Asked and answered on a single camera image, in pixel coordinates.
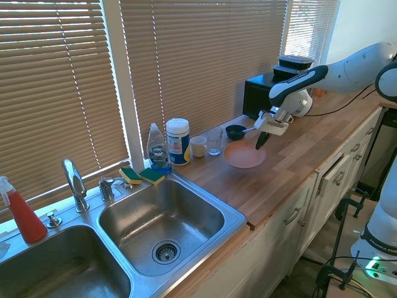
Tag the black plastic food container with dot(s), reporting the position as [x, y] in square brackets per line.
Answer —
[283, 74]
[294, 61]

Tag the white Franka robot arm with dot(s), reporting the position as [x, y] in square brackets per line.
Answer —
[347, 74]

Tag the wooden robot mounting table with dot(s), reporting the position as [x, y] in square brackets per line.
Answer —
[356, 290]

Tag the silver spoon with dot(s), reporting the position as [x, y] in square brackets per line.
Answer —
[249, 129]

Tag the stainless steel double sink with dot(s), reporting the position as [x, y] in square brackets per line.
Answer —
[189, 222]

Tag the white mug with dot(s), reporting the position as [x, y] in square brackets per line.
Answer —
[198, 147]

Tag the round sink drain strainer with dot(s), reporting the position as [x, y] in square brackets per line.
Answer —
[166, 251]

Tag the yellow green sponge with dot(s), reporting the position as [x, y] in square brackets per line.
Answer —
[152, 176]
[130, 175]

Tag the clear drinking glass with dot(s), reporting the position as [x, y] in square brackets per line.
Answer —
[214, 141]

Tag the small orange object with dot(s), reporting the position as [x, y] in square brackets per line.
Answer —
[319, 92]

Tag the white wipes canister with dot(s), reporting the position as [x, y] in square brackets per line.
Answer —
[178, 139]

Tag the black dishwasher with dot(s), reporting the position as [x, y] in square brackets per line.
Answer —
[386, 139]

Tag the narrow tan window blind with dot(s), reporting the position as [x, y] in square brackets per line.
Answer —
[310, 28]

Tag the red spray bottle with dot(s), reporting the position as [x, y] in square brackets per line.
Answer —
[26, 217]

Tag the black C-clamp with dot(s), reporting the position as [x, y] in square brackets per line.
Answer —
[325, 273]
[341, 207]

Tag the chrome kitchen faucet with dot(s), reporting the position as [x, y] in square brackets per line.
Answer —
[75, 183]

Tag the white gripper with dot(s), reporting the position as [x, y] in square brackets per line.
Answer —
[270, 124]

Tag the chrome side sprayer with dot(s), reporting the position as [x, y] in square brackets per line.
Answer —
[107, 187]

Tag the wide tan window blind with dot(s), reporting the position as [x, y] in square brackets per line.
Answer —
[201, 62]
[56, 93]

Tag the black microwave oven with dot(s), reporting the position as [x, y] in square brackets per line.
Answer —
[256, 96]

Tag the chrome sink knob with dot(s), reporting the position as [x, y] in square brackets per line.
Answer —
[54, 220]

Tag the pink plate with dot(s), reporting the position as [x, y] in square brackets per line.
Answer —
[242, 155]

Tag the clear Dawn dish soap bottle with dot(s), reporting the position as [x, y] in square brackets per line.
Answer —
[158, 152]

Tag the dark blue bowl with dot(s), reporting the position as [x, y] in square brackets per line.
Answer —
[235, 133]

